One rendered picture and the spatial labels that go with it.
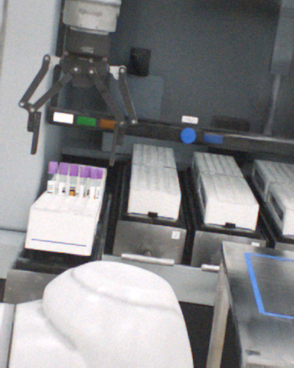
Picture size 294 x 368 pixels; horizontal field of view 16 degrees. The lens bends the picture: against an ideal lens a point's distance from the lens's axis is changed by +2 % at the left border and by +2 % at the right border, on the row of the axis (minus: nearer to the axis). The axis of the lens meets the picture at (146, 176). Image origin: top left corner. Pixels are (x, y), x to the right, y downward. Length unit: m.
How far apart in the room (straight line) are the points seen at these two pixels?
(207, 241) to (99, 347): 1.07
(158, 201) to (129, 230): 0.08
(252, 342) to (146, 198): 0.70
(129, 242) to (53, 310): 1.03
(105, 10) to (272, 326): 0.58
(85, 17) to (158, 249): 0.52
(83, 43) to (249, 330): 0.56
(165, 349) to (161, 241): 1.04
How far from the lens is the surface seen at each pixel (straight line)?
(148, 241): 2.00
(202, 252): 2.01
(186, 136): 2.02
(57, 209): 1.61
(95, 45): 1.71
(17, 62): 2.05
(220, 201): 2.02
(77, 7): 1.70
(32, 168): 2.07
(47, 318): 0.99
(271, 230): 2.12
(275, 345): 1.38
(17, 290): 1.59
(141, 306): 0.96
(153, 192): 2.01
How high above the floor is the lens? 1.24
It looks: 10 degrees down
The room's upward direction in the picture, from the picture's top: 8 degrees clockwise
